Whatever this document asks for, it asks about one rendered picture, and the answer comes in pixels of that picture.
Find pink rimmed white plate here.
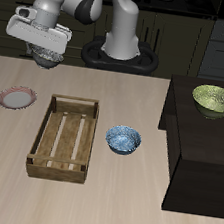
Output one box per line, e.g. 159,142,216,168
0,83,39,113

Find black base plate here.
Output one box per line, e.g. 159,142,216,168
78,32,162,79

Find wooden slat tray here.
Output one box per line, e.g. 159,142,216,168
23,90,102,186

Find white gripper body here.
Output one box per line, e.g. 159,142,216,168
3,13,75,57

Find black and grey bowl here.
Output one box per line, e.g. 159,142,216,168
23,42,67,73

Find green bowl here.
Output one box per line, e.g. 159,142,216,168
188,82,224,122

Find dark kitchen cupboards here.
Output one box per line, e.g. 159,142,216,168
0,0,224,88

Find dark wooden cabinet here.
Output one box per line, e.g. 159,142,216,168
146,72,224,220

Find blue patterned bowl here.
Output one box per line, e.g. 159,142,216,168
102,122,144,158

